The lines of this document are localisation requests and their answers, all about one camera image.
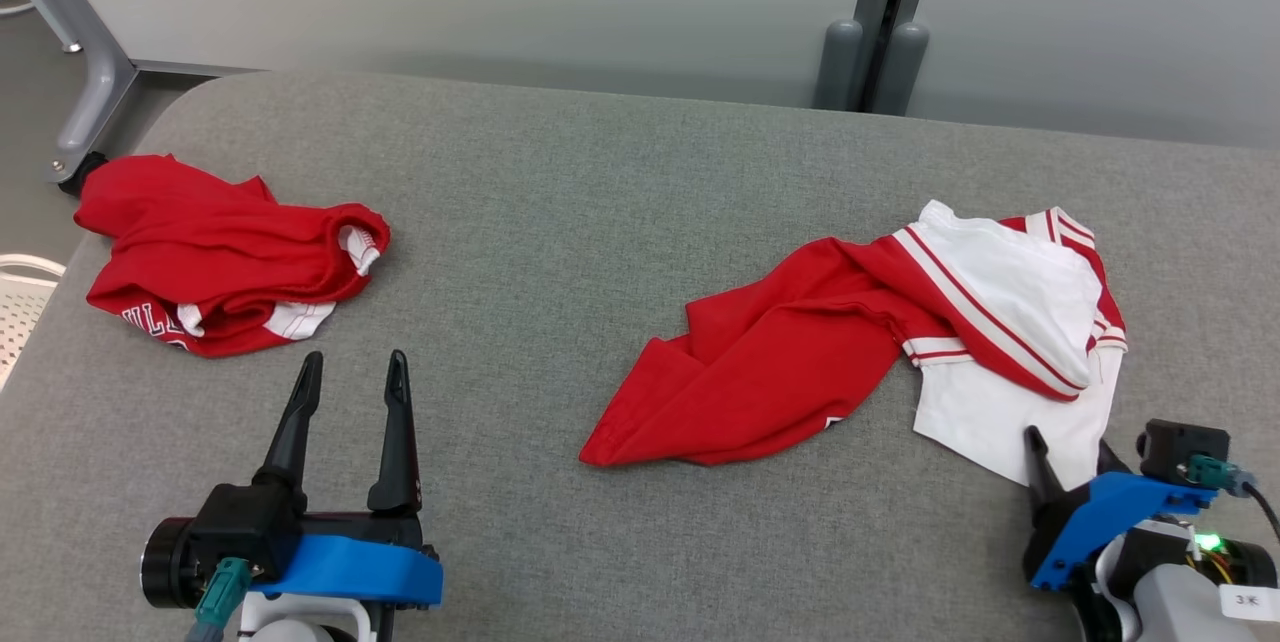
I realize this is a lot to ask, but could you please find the red jersey with white lettering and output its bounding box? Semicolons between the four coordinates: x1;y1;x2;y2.
73;154;391;358

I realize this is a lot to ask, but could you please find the grey partition post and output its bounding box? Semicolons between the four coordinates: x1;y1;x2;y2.
814;0;946;116

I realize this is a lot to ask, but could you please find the grey metal stand leg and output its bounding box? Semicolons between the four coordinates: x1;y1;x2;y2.
0;0;141;185

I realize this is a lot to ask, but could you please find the red and white jersey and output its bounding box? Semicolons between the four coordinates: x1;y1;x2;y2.
578;200;1129;491

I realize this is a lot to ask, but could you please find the teal plug camera cable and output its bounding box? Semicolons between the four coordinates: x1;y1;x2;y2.
1188;455;1280;543
185;557;253;642

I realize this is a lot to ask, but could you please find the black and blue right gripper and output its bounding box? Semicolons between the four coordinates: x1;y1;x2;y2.
1022;425;1218;591

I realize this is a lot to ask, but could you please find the white perforated laundry basket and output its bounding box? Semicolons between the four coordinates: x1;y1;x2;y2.
0;254;67;391

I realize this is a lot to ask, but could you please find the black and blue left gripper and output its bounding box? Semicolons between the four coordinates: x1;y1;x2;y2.
250;349;444;609

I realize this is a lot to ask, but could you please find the black caster wheel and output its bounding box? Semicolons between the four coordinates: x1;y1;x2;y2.
55;152;106;195

